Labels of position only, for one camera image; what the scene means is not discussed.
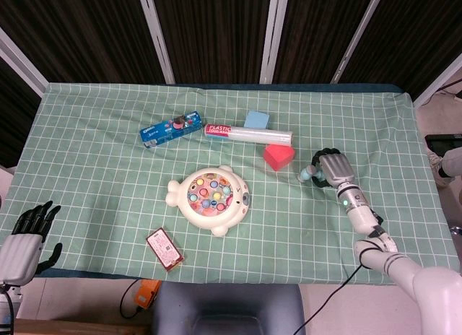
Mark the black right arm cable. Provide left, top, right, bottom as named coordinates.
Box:
left=292, top=237, right=383, bottom=335

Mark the cream whack-a-mole toy game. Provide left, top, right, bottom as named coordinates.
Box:
left=165, top=165, right=252, bottom=238

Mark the blue cookie box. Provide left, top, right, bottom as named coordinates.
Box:
left=139, top=110, right=202, bottom=149

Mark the plastic wrap box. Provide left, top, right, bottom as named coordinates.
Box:
left=204, top=123, right=293, bottom=147

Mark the wooden board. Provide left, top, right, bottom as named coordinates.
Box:
left=14, top=318, right=151, bottom=335

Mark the red brown card box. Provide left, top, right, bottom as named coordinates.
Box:
left=145, top=227, right=185, bottom=274

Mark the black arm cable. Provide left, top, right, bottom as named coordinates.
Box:
left=3, top=290, right=16, bottom=335
left=292, top=237, right=383, bottom=335

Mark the grey padded chair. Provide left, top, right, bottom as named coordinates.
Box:
left=151, top=281, right=306, bottom=335

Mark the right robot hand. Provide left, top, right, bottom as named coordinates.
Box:
left=310, top=147, right=357, bottom=190

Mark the light blue foam block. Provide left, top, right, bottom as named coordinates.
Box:
left=243, top=110, right=271, bottom=130

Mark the white frame post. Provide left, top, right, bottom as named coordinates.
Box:
left=259, top=0, right=289, bottom=84
left=413, top=53, right=462, bottom=108
left=136, top=0, right=176, bottom=84
left=330, top=0, right=387, bottom=84
left=0, top=27, right=48, bottom=96

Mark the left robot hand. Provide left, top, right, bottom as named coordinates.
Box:
left=0, top=200, right=63, bottom=286

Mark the black cable of orange device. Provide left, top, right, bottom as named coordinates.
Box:
left=119, top=279, right=145, bottom=320

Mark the red foam cube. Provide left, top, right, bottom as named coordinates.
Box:
left=262, top=144, right=296, bottom=172

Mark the white sneaker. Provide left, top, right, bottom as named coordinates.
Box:
left=427, top=149, right=448, bottom=186

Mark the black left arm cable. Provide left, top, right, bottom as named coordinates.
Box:
left=3, top=290, right=16, bottom=335

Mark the light blue toy hammer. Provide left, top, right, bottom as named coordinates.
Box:
left=299, top=164, right=326, bottom=183

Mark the green checked tablecloth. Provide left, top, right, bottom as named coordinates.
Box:
left=0, top=82, right=461, bottom=286

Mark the light trouser leg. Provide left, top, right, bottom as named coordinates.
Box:
left=438, top=147, right=462, bottom=178

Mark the orange device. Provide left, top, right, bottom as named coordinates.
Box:
left=132, top=279, right=162, bottom=310

